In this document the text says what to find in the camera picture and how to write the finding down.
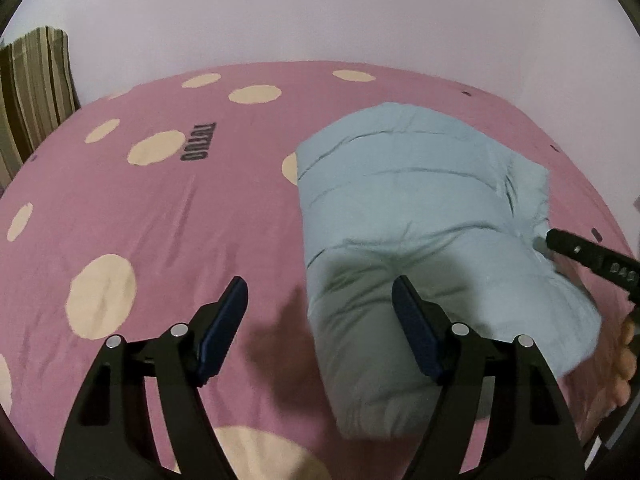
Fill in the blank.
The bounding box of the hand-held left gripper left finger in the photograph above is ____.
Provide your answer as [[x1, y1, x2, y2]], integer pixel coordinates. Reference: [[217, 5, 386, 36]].
[[54, 276, 249, 480]]

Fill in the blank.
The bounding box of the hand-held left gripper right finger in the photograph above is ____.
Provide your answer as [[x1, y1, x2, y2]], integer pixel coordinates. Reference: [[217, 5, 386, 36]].
[[391, 275, 587, 480]]

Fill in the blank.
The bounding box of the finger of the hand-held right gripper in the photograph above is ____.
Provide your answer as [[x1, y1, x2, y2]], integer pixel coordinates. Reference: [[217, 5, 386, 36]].
[[532, 228, 640, 306]]

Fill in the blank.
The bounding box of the light blue puffer jacket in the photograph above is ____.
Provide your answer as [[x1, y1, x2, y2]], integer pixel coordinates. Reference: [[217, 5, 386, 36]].
[[296, 102, 603, 441]]

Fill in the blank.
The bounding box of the person's right hand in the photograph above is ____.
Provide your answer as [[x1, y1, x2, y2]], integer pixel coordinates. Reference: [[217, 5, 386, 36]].
[[595, 310, 640, 423]]

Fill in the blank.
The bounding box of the pink polka dot bedsheet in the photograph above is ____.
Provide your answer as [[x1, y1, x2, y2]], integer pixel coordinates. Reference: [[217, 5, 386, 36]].
[[0, 60, 640, 480]]

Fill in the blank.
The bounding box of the striped brown pillow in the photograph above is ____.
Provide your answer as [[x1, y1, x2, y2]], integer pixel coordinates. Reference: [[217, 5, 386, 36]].
[[0, 26, 81, 196]]

